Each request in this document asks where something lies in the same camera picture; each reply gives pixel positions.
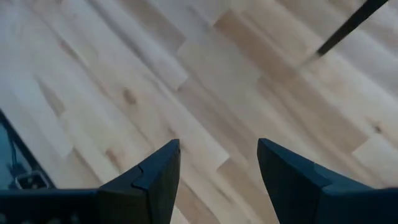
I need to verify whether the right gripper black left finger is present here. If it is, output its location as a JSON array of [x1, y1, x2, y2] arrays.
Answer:
[[98, 138, 182, 224]]

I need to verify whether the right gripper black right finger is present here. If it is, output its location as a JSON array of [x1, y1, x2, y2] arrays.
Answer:
[[256, 138, 374, 224]]

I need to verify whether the white edge bracket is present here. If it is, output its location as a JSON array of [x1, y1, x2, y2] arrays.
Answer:
[[14, 170, 50, 190]]

